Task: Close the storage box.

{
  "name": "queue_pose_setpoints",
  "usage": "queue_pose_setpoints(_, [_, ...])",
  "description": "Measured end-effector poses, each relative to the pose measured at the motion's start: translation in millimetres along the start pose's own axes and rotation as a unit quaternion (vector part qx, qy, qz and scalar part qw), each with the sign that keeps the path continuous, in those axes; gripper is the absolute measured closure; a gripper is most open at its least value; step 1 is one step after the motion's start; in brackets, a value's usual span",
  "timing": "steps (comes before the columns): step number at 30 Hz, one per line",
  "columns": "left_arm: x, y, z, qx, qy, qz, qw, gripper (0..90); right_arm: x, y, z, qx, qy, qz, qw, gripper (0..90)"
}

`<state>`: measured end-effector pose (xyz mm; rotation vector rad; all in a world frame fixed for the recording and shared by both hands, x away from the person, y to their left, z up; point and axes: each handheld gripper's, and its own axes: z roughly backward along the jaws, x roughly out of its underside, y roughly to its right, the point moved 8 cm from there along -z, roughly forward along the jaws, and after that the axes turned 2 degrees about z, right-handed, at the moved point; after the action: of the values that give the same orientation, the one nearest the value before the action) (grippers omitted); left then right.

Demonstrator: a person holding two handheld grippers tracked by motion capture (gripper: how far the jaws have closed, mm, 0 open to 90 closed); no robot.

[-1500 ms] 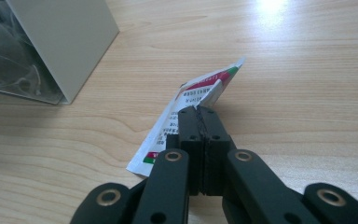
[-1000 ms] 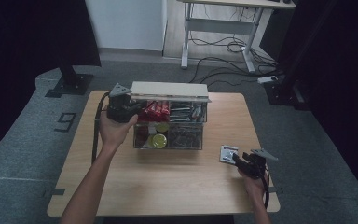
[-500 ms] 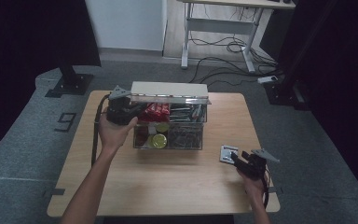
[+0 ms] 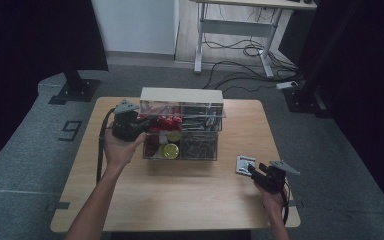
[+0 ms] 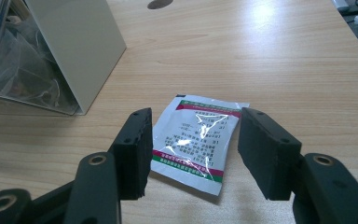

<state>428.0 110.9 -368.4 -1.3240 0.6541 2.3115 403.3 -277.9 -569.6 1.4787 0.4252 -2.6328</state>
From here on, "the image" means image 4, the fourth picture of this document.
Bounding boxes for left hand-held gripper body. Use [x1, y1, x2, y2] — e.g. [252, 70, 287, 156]
[112, 99, 145, 142]

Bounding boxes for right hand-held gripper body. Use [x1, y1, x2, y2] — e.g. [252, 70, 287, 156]
[255, 160, 301, 195]

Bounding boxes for pile of red packets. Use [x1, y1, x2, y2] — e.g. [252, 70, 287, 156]
[145, 106, 184, 133]

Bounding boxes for clear drawer organizer white top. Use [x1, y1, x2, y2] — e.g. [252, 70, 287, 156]
[138, 87, 227, 162]

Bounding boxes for person's right hand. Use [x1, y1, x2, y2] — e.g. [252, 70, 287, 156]
[254, 182, 289, 215]

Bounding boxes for person's left hand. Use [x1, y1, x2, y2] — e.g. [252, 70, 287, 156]
[104, 122, 147, 171]

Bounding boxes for dark red packets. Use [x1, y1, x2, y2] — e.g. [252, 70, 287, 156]
[143, 133, 163, 160]

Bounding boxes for small yellow lid round container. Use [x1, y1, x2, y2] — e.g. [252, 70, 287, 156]
[165, 130, 183, 144]

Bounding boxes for grey tape strip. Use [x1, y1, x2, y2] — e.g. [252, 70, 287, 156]
[47, 201, 71, 212]
[287, 198, 305, 209]

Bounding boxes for pile of dark stick packets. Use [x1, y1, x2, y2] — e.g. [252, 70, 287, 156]
[180, 106, 223, 132]

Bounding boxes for pile of dark brown packets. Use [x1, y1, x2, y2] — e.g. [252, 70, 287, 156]
[179, 132, 218, 161]

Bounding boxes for black stand base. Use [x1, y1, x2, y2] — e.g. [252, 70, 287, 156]
[282, 83, 335, 120]

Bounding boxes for white power strip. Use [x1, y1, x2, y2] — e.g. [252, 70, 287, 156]
[275, 80, 300, 91]

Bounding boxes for black curtain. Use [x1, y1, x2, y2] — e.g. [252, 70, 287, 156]
[0, 0, 110, 176]
[295, 0, 384, 219]

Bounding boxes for white desk with metal legs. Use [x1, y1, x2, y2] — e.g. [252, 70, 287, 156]
[189, 0, 318, 80]

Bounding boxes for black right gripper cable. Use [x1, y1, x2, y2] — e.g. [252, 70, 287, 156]
[279, 179, 293, 225]

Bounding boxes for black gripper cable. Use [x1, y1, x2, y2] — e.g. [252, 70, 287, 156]
[279, 179, 293, 225]
[95, 106, 118, 185]

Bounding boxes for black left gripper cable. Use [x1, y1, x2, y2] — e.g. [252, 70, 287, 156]
[95, 106, 118, 185]

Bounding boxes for black stand with base plate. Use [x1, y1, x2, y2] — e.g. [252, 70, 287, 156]
[47, 63, 102, 106]

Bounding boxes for black cables on floor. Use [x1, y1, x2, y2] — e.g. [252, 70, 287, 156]
[201, 32, 302, 95]

